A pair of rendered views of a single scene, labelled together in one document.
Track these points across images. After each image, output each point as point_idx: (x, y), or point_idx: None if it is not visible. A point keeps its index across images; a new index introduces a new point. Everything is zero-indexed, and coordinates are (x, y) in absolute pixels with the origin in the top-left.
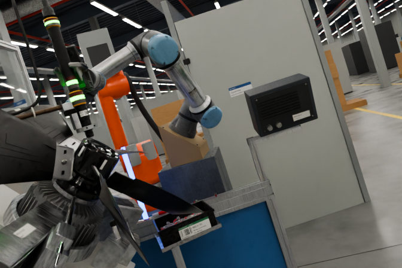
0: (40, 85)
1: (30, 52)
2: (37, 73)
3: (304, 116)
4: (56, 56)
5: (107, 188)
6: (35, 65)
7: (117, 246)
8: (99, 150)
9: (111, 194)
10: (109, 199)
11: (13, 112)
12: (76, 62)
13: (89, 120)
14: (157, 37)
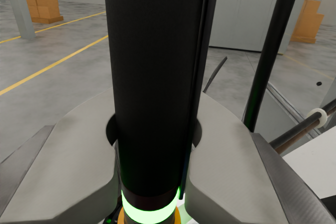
0: (243, 121)
1: None
2: (252, 84)
3: None
4: (199, 33)
5: (119, 167)
6: (262, 50)
7: None
8: (122, 204)
9: (118, 169)
10: (117, 143)
11: (280, 138)
12: (81, 104)
13: None
14: None
